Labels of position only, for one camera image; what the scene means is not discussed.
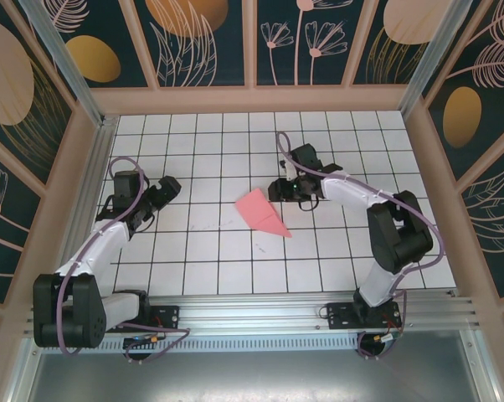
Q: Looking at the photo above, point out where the aluminium side rail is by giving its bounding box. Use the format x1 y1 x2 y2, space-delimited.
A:
49 116 120 303

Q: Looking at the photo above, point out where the aluminium corner post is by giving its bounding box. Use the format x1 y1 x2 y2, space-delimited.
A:
18 0 107 126
398 0 483 116

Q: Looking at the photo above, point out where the slotted metal cable tray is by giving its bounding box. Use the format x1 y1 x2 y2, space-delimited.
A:
42 338 466 353

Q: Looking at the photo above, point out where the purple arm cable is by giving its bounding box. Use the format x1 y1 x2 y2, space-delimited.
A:
275 131 446 362
57 157 191 365

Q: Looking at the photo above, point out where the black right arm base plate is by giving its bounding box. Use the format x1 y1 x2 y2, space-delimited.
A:
325 301 403 330

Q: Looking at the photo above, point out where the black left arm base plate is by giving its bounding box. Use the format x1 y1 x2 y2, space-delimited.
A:
149 304 182 334

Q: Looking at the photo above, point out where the yellow connector with wires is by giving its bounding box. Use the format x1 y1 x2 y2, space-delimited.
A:
124 332 169 347
371 331 404 345

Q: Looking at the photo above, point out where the long aluminium base rail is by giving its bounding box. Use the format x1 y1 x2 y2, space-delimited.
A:
23 292 484 337

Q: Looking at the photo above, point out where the grey metal sheet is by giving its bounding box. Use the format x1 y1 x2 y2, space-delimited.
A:
8 350 502 402

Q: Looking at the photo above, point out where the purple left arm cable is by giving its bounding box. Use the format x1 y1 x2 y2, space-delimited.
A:
57 157 191 365

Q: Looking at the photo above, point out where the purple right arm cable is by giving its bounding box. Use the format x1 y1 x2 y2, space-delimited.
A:
275 131 446 362

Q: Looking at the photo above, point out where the thin black right gripper wire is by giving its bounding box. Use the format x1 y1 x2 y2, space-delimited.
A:
296 195 321 212

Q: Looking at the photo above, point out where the pink paper sheet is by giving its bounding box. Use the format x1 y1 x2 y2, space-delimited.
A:
234 188 293 240

